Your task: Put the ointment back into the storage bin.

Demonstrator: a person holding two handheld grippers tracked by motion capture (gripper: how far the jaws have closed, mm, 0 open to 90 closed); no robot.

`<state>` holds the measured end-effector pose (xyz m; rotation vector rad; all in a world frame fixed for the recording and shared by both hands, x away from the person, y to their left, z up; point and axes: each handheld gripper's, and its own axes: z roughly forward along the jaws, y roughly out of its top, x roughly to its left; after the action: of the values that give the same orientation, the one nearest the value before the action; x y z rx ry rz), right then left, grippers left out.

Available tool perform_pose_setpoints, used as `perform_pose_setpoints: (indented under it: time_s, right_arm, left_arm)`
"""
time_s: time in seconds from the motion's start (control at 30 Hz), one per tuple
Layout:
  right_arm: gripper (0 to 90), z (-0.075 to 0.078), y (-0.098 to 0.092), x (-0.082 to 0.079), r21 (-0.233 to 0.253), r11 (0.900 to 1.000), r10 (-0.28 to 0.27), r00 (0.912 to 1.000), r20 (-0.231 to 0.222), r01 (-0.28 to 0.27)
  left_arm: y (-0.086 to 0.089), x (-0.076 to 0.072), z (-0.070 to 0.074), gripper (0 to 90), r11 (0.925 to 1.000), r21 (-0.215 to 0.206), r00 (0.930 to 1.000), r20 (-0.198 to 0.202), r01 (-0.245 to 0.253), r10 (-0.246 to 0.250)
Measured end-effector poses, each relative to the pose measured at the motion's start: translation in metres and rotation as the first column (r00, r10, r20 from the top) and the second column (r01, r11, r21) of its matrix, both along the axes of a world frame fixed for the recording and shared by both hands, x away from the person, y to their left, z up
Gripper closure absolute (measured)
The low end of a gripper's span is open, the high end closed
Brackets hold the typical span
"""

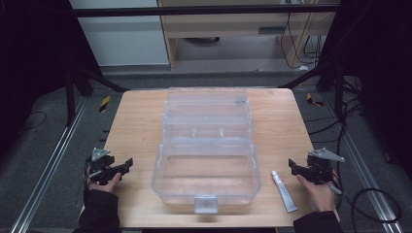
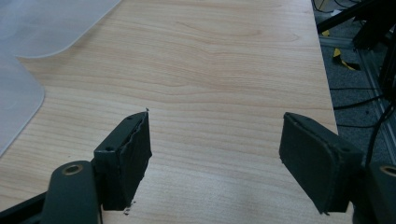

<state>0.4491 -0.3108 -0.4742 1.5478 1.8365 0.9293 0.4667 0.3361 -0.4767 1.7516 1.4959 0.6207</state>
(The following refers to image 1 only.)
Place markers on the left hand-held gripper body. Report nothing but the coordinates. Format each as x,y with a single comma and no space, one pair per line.
103,162

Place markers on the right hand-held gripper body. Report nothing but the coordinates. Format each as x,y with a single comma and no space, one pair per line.
319,168

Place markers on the person's left hand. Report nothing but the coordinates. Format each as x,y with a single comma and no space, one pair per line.
107,186

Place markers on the person's right hand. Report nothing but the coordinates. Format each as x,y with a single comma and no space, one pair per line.
319,195

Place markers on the white ointment tube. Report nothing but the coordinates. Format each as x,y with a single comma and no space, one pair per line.
285,192

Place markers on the yellow black tape piece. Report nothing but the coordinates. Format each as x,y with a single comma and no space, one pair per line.
104,103
313,101

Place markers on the black metal stand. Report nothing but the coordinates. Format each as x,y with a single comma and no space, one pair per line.
327,81
73,93

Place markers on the clear plastic storage box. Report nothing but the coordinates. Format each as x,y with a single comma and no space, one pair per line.
207,152

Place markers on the white cabinet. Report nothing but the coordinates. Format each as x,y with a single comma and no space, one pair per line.
123,35

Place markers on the aluminium floor rail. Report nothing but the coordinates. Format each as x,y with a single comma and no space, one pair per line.
48,168
362,171

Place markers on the black horizontal frame bar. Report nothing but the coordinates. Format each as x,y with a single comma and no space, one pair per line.
194,11

